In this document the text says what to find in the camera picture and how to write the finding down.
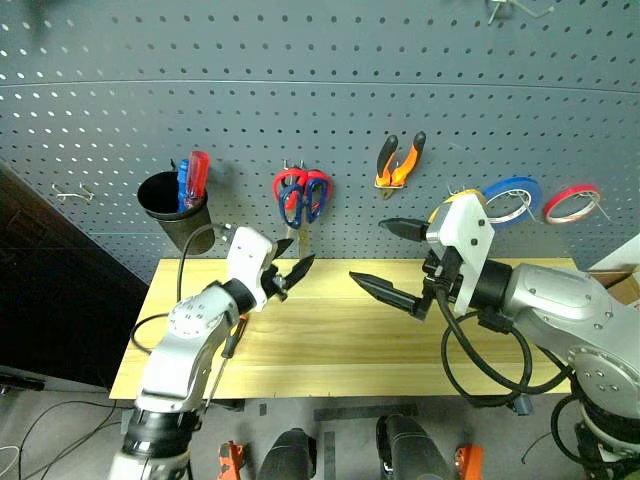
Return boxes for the red handled scissors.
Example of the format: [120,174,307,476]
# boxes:
[272,168,335,245]

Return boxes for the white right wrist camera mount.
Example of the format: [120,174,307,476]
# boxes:
[425,191,497,317]

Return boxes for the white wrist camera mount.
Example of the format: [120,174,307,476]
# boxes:
[425,191,497,317]
[225,225,279,314]

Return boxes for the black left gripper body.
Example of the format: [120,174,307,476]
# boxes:
[260,263,292,303]

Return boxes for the brown cardboard box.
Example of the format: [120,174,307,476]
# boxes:
[586,266,640,307]

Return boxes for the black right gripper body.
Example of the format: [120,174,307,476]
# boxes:
[412,246,464,322]

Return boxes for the dark wooden cabinet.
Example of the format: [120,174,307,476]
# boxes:
[0,158,152,392]

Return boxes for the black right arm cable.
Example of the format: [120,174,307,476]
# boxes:
[433,272,584,409]

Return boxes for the thin black floor cable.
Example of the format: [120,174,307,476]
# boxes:
[0,398,122,480]

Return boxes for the orange and black pliers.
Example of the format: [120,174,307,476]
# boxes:
[374,130,428,201]

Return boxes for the dark rounded shape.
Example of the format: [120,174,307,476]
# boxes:
[256,427,318,480]
[375,413,454,480]

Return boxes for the grey perforated pegboard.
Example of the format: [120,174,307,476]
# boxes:
[0,0,640,284]

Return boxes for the orange and black part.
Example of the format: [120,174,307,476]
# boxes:
[453,443,486,480]
[217,440,247,480]

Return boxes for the blue handled screwdriver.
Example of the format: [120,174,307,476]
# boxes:
[175,158,192,214]

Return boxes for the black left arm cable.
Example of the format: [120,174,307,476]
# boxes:
[129,223,232,355]

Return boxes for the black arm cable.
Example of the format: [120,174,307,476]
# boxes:
[129,223,232,355]
[433,272,584,409]

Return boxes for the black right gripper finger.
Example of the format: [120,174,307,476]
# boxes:
[377,216,430,246]
[348,270,417,316]

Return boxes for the yellow tape roll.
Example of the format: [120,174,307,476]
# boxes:
[427,188,489,225]

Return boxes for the red tape roll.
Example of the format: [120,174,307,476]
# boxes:
[543,184,603,226]

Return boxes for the blue tape roll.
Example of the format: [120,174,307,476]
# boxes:
[481,175,543,230]

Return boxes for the black and orange screwdriver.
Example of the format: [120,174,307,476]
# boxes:
[201,314,250,417]

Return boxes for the black cup holder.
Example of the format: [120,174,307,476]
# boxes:
[136,170,217,257]

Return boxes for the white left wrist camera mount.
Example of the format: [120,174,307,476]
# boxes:
[225,225,279,314]

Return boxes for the blue handled scissors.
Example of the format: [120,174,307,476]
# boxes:
[278,177,327,260]

